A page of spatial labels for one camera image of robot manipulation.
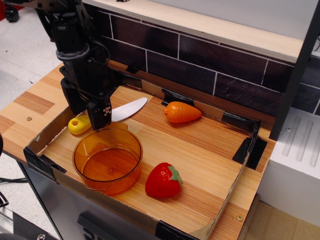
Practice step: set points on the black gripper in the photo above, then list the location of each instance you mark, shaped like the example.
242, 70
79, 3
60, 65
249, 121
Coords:
88, 78

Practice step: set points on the yellow handled white toy knife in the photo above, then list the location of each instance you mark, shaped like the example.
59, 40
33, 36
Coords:
81, 123

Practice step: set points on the orange transparent plastic pot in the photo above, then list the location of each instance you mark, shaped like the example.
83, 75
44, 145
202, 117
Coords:
109, 160

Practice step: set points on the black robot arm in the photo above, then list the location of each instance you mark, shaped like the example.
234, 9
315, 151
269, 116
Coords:
68, 25

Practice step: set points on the cardboard fence with black tape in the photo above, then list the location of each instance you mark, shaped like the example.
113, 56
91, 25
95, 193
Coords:
209, 153

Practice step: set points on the orange toy carrot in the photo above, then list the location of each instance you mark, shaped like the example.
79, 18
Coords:
180, 112

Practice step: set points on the red toy strawberry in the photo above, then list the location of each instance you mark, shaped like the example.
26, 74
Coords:
163, 181

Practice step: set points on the black caster wheel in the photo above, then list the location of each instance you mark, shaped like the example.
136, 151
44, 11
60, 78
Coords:
11, 14

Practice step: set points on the light wooden shelf ledge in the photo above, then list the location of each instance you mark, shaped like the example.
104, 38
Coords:
229, 33

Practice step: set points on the white ribbed sink block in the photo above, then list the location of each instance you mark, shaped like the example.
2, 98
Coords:
291, 181

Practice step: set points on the dark vertical metal post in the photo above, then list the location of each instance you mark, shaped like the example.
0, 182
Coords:
297, 73

